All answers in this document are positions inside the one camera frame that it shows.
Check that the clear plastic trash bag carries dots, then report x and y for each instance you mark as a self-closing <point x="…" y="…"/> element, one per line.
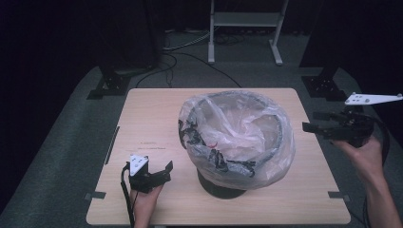
<point x="240" y="133"/>

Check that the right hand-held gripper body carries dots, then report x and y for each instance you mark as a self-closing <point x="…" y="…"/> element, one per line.
<point x="356" y="129"/>

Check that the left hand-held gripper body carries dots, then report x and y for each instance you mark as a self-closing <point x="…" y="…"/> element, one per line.
<point x="139" y="182"/>

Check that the grey tape piece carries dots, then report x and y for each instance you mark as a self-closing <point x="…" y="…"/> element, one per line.
<point x="95" y="195"/>
<point x="339" y="195"/>

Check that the person's right hand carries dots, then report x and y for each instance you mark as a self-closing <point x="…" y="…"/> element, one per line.
<point x="367" y="158"/>

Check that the black mesh wastebasket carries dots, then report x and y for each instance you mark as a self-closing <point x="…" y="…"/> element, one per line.
<point x="221" y="191"/>

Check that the person's left hand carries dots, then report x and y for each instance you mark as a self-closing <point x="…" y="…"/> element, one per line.
<point x="145" y="204"/>

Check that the black strip on table edge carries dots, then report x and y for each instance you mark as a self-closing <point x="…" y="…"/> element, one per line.
<point x="111" y="145"/>

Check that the black stand with base plate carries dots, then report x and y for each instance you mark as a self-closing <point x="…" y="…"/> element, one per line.
<point x="324" y="87"/>
<point x="111" y="87"/>

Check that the white metal stand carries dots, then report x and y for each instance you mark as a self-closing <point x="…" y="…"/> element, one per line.
<point x="245" y="19"/>

